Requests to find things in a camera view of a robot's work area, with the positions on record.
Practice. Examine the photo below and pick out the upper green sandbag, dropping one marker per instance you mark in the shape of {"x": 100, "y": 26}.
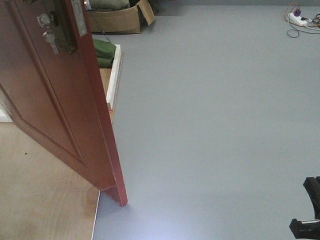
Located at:
{"x": 104, "y": 49}

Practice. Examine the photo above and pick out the brown wooden door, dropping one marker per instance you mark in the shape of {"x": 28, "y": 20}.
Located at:
{"x": 59, "y": 99}

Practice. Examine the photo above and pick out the lower green sandbag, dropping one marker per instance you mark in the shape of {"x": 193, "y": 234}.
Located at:
{"x": 105, "y": 63}

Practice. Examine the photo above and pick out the white wooden door frame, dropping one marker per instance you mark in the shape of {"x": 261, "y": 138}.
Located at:
{"x": 5, "y": 108}

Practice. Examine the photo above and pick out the large olive green bag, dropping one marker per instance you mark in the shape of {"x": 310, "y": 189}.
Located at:
{"x": 107, "y": 5}

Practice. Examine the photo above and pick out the brass lock plate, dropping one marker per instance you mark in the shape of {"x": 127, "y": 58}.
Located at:
{"x": 60, "y": 25}

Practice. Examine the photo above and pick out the white wooden edge rail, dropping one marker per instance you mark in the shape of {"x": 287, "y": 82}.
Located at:
{"x": 112, "y": 88}

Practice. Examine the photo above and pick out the white power strip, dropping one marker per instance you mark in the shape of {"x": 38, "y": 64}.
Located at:
{"x": 297, "y": 20}

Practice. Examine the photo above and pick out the green sandbag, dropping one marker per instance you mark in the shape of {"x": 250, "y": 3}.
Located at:
{"x": 105, "y": 63}
{"x": 104, "y": 49}

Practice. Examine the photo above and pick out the plywood floor platform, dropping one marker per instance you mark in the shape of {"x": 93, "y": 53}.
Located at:
{"x": 41, "y": 198}

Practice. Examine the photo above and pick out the open cardboard box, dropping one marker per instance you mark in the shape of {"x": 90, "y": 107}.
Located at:
{"x": 125, "y": 21}

